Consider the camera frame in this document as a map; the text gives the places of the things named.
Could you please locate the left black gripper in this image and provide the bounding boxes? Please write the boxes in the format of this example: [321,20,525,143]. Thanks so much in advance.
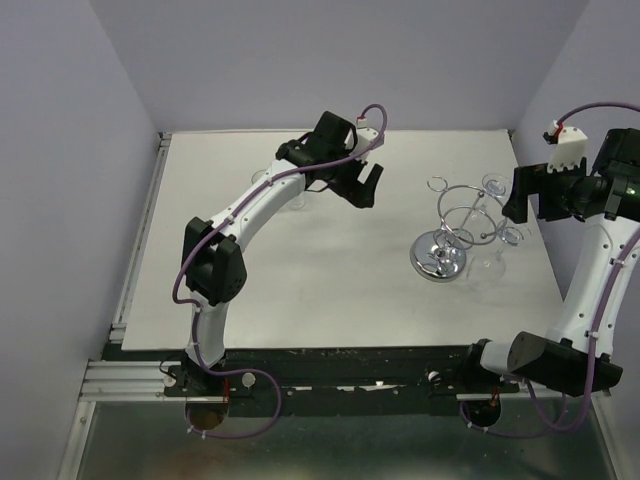
[324,145,383,209]

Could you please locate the chrome wine glass rack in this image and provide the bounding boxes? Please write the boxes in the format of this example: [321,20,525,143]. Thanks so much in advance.
[409,173,512,283]

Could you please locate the ribbed wine glass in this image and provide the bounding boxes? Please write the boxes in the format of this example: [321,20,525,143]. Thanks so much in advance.
[287,194,306,211]

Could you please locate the tall wine glass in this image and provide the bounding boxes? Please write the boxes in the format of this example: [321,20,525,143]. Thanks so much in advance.
[466,173,517,292]

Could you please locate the short clear wine glass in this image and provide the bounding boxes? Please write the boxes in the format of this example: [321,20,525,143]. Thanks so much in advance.
[251,169,271,185]

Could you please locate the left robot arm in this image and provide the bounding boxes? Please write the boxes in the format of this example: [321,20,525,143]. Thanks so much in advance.
[174,111,386,395]

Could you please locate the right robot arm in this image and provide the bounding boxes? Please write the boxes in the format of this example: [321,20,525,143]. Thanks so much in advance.
[459,125,639,397]

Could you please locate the right wine glass on rack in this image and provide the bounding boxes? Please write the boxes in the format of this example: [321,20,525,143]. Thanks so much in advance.
[498,219,532,248]

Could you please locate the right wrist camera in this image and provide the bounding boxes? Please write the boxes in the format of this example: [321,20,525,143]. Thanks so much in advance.
[543,120,588,174]

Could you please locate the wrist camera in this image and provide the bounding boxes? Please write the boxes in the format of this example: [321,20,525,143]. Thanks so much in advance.
[351,116,384,156]
[543,120,588,174]

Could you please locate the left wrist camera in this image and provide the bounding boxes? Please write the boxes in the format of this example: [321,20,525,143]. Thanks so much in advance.
[351,116,384,156]

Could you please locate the black mounting base plate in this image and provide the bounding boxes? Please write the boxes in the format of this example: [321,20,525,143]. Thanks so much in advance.
[164,345,519,418]

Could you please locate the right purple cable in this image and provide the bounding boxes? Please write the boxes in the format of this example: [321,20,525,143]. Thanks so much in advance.
[459,101,640,434]

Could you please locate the purple cable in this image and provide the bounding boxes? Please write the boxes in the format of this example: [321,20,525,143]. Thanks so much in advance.
[170,103,390,441]
[459,101,640,434]

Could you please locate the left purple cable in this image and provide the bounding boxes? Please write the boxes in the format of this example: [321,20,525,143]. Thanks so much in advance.
[170,103,390,441]

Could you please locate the aluminium rail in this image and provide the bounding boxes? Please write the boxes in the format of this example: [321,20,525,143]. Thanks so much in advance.
[79,361,165,402]

